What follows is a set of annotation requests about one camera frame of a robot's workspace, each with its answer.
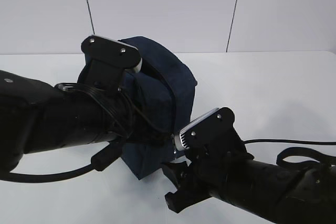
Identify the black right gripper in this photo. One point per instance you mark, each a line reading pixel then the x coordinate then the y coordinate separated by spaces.
pixel 202 179

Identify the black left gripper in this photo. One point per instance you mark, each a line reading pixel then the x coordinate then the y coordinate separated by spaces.
pixel 143 131

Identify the dark navy fabric lunch bag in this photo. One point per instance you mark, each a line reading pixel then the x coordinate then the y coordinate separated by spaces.
pixel 164 91

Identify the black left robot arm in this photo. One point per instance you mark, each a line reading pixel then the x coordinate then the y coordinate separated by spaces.
pixel 38 117

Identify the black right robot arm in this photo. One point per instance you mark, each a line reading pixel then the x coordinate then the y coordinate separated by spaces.
pixel 300 188

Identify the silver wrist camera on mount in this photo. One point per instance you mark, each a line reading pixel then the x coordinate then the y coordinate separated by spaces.
pixel 210 135

